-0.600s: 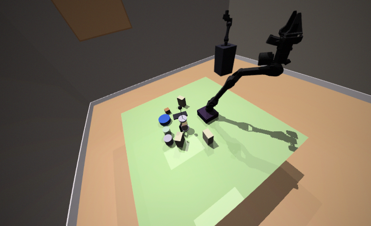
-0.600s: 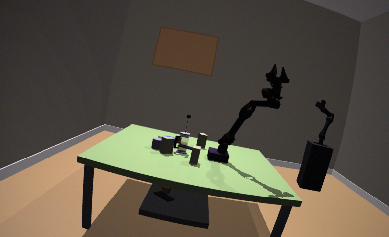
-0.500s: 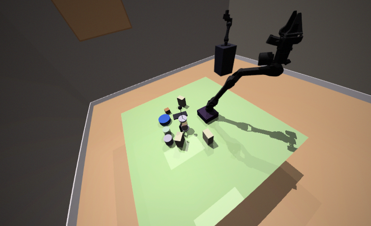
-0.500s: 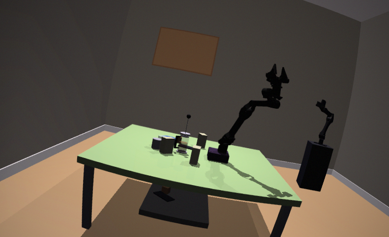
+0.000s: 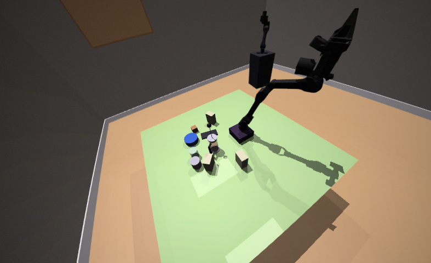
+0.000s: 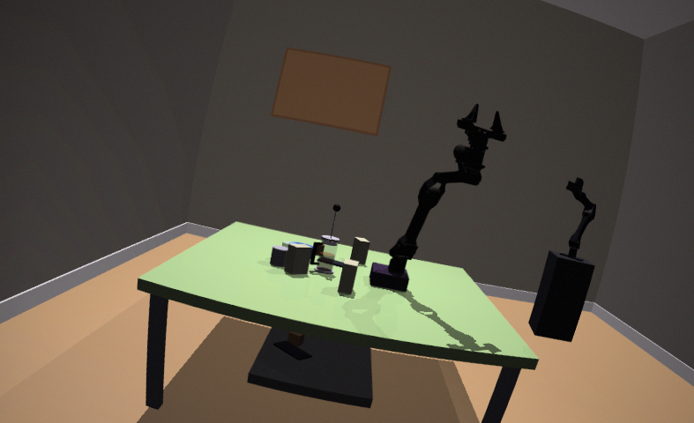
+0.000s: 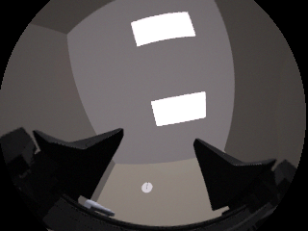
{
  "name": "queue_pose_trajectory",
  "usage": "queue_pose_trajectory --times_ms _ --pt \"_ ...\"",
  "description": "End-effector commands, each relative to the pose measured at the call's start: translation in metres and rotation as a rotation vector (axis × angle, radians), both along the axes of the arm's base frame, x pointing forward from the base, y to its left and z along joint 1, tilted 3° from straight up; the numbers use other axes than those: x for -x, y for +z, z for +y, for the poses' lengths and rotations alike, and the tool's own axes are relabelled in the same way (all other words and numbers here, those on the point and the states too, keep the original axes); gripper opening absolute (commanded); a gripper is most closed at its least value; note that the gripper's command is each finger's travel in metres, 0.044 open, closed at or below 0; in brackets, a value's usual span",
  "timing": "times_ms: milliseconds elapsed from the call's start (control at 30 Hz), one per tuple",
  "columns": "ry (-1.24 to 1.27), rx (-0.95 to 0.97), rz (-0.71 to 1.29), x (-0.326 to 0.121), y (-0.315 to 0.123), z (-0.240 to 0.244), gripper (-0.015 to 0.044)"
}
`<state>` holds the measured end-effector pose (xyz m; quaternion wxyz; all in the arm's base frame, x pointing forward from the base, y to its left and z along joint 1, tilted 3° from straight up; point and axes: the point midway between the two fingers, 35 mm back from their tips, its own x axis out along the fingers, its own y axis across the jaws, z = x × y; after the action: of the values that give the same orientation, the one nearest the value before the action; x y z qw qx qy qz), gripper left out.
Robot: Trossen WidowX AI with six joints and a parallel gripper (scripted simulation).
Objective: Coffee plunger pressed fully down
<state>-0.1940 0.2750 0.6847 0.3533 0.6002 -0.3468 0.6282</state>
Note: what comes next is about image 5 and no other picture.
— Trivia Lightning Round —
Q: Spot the blue cylinder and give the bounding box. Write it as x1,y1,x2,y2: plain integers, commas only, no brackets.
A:
184,133,198,146

